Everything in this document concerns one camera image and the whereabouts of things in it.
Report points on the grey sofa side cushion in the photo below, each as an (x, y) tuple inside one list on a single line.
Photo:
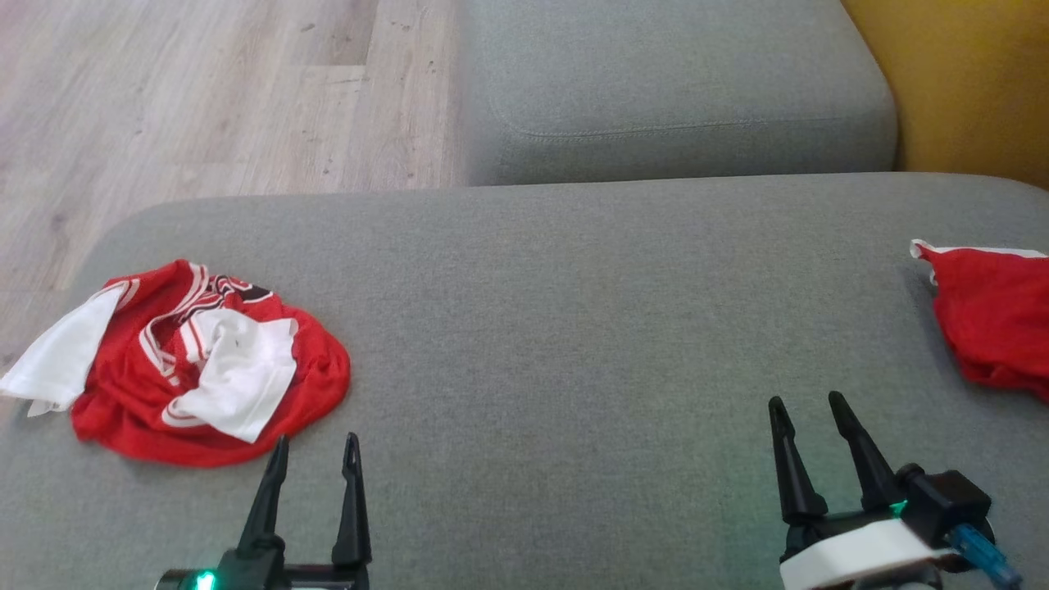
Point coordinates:
[(672, 74)]

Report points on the grey sofa seat cushion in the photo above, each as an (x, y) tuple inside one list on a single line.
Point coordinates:
[(557, 344)]

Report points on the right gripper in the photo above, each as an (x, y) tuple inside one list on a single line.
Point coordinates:
[(852, 557)]

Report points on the red and white jersey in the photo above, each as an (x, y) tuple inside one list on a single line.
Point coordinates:
[(246, 369)]

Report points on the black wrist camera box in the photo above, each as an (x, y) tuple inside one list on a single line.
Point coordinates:
[(946, 500)]

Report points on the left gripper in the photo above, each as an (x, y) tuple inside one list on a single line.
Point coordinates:
[(262, 574)]

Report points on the plain red garment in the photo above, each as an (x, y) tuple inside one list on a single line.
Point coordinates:
[(996, 319)]

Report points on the yellow cushion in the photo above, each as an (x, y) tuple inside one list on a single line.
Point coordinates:
[(967, 82)]

